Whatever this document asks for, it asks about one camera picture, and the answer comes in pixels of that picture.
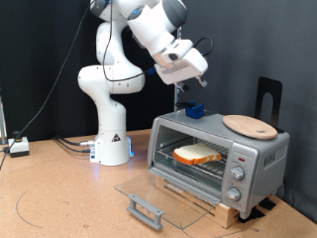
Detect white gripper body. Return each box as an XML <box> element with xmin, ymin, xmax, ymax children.
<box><xmin>154</xmin><ymin>49</ymin><xmax>209</xmax><ymax>86</ymax></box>

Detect blue object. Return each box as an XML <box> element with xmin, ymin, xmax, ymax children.
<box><xmin>174</xmin><ymin>100</ymin><xmax>216</xmax><ymax>120</ymax></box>

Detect white bread slice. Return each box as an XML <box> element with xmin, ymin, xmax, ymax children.
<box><xmin>172</xmin><ymin>142</ymin><xmax>223</xmax><ymax>167</ymax></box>

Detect glass oven door with handle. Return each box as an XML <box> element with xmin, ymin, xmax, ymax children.
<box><xmin>113</xmin><ymin>167</ymin><xmax>222</xmax><ymax>231</ymax></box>

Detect silver toaster oven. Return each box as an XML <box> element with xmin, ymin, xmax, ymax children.
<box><xmin>147</xmin><ymin>108</ymin><xmax>291</xmax><ymax>220</ymax></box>

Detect vertical aluminium pole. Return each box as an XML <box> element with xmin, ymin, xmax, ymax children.
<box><xmin>173</xmin><ymin>26</ymin><xmax>183</xmax><ymax>112</ymax></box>

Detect grey backdrop curtain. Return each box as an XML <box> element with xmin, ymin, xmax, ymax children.
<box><xmin>179</xmin><ymin>0</ymin><xmax>317</xmax><ymax>224</ymax></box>

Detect black metal bookend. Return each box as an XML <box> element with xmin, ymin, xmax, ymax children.
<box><xmin>254</xmin><ymin>76</ymin><xmax>285</xmax><ymax>134</ymax></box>

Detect small wooden cutting board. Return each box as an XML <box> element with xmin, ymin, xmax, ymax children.
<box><xmin>222</xmin><ymin>114</ymin><xmax>278</xmax><ymax>141</ymax></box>

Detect wooden slatted crate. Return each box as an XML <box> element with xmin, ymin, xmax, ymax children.
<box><xmin>154</xmin><ymin>175</ymin><xmax>241</xmax><ymax>230</ymax></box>

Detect black tape strip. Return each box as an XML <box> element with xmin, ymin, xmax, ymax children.
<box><xmin>259</xmin><ymin>196</ymin><xmax>277</xmax><ymax>211</ymax></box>

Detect black backdrop curtain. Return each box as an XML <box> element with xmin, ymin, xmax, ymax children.
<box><xmin>0</xmin><ymin>0</ymin><xmax>181</xmax><ymax>143</ymax></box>

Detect emergency stop button box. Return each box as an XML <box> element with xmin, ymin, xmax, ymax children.
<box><xmin>8</xmin><ymin>131</ymin><xmax>31</xmax><ymax>159</ymax></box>

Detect long black camera cable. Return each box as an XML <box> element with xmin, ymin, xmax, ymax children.
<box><xmin>0</xmin><ymin>0</ymin><xmax>215</xmax><ymax>170</ymax></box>

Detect wire oven rack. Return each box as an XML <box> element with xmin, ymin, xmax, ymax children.
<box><xmin>156</xmin><ymin>137</ymin><xmax>231</xmax><ymax>179</ymax></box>

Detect base cable with silver plug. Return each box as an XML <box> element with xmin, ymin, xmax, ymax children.
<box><xmin>53</xmin><ymin>134</ymin><xmax>97</xmax><ymax>147</ymax></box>

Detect black base cable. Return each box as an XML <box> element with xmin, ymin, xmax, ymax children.
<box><xmin>55</xmin><ymin>138</ymin><xmax>93</xmax><ymax>154</ymax></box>

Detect metal frame post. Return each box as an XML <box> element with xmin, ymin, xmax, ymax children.
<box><xmin>0</xmin><ymin>95</ymin><xmax>8</xmax><ymax>146</ymax></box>

